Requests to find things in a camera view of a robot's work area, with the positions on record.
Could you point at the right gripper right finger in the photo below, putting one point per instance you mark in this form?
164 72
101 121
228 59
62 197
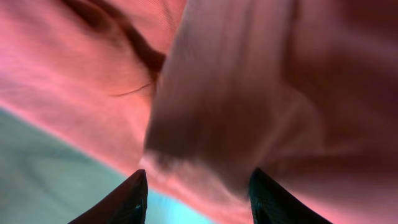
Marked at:
272 204

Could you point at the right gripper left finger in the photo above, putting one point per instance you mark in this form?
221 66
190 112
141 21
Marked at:
126 204

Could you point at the red soccer t-shirt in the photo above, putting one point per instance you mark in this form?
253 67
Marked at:
201 93

